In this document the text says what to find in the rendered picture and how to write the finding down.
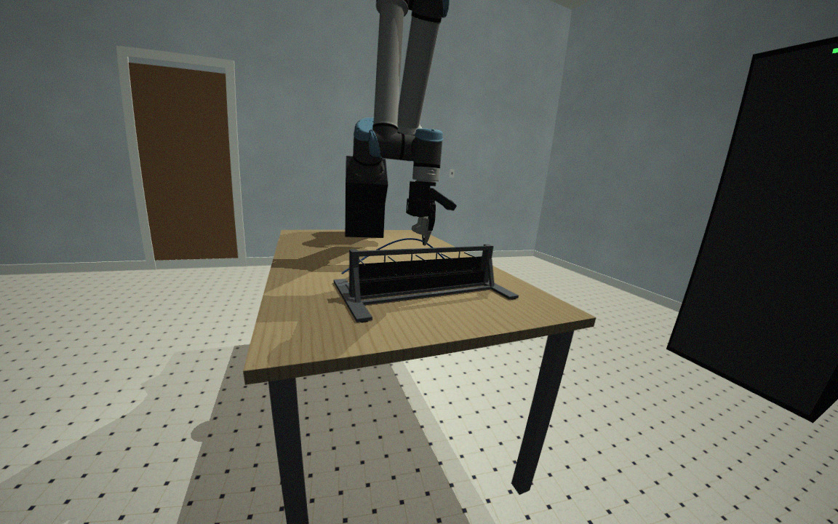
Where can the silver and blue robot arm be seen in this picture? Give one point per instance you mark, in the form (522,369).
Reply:
(385,139)

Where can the black free-standing rack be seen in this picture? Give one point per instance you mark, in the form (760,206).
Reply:
(375,280)

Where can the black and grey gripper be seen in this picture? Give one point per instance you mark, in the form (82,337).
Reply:
(422,209)

